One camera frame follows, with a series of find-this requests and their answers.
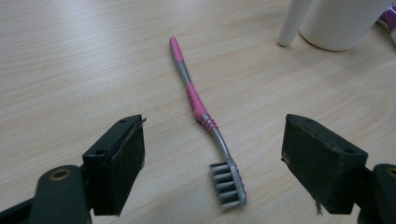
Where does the purple printed packet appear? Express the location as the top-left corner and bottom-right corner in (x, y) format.
(376, 4), (396, 45)

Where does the white cup with handle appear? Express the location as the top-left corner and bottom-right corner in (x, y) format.
(277, 0), (394, 52)

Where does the pink and grey toothbrush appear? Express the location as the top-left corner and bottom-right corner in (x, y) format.
(168, 35), (248, 209)

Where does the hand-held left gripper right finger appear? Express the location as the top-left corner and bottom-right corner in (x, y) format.
(281, 113), (369, 215)

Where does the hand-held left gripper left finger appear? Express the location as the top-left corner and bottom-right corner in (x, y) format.
(82, 114), (147, 217)

